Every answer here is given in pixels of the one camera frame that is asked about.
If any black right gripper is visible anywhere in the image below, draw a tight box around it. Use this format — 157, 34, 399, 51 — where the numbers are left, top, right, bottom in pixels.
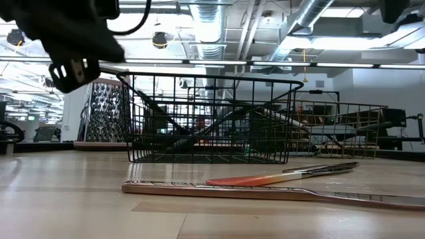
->
379, 0, 412, 25

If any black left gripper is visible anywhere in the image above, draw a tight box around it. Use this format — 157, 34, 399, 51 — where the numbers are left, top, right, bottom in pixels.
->
0, 0, 126, 94

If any black plastic ladle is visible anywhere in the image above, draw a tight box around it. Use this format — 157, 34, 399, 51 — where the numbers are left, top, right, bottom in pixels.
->
135, 88, 189, 137

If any dark green silicone spatula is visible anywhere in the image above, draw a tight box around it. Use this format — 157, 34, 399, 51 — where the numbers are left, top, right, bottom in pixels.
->
165, 105, 255, 154

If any copper coloured cutlery piece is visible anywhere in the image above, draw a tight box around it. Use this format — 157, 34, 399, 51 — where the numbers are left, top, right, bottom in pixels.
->
121, 179, 425, 212
282, 161, 361, 172

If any orange-handled table knife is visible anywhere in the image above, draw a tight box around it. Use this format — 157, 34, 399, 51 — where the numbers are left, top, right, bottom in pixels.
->
205, 163, 361, 187

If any pink box grater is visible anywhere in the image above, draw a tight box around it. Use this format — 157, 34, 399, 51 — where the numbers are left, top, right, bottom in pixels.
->
76, 78, 131, 152

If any black background monitor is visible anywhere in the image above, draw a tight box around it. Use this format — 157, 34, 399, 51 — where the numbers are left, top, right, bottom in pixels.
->
381, 108, 408, 129

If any long ceiling light strip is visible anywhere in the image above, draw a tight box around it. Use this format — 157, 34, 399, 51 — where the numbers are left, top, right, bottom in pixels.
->
0, 56, 425, 70

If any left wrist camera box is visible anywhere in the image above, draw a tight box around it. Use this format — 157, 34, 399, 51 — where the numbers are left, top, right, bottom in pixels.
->
86, 0, 121, 20

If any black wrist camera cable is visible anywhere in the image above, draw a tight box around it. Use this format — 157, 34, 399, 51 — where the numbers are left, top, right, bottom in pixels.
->
109, 0, 153, 37

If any silver slanted ceiling duct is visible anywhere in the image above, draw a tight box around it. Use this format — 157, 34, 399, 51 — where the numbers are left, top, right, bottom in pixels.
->
270, 0, 335, 62

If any gold wire basket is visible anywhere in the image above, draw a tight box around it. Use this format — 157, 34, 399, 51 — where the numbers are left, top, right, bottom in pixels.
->
265, 99, 388, 159

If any black background rig frame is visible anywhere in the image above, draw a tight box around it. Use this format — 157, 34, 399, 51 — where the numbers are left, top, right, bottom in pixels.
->
303, 89, 341, 104

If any black metal rig frame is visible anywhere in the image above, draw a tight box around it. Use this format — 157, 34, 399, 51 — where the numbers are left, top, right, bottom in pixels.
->
0, 141, 425, 163

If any yellow hanging cord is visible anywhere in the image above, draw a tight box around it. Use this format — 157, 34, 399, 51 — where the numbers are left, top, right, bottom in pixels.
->
301, 48, 309, 84

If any silver round ceiling duct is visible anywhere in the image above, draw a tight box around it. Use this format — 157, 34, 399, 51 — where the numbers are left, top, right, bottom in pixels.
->
189, 0, 230, 60

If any black wire basket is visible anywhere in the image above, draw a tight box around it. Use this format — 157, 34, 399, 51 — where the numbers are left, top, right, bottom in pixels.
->
116, 71, 305, 165

